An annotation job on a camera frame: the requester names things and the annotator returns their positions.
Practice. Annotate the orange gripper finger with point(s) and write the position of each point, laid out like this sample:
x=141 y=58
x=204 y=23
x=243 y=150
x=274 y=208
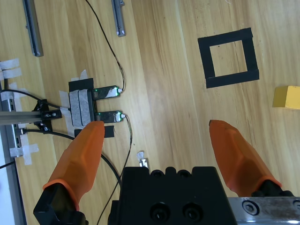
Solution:
x=236 y=157
x=77 y=159

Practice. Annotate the yellow cube block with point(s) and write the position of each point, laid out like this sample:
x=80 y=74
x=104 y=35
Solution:
x=288 y=98

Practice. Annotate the white masking tape strip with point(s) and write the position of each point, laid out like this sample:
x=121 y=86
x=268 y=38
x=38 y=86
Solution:
x=84 y=107
x=83 y=75
x=27 y=159
x=68 y=119
x=64 y=98
x=11 y=73
x=74 y=110
x=30 y=148
x=10 y=63

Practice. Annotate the black USB dongle green light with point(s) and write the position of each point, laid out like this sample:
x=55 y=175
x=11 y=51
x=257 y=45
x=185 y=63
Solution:
x=103 y=92
x=110 y=117

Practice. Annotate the black USB hub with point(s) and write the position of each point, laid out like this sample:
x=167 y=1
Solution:
x=91 y=105

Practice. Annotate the small white tape scrap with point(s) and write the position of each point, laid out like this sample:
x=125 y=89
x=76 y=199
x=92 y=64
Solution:
x=140 y=155

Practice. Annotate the black tape square outline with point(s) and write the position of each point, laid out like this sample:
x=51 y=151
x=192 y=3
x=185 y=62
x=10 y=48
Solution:
x=204 y=58

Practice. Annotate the black corner bracket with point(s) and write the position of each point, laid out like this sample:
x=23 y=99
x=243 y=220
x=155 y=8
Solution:
x=50 y=114

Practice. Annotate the silver aluminium profile post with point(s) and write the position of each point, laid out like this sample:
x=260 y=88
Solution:
x=18 y=117

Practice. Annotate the silver slotted base rail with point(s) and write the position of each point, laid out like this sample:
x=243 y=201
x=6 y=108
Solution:
x=7 y=104

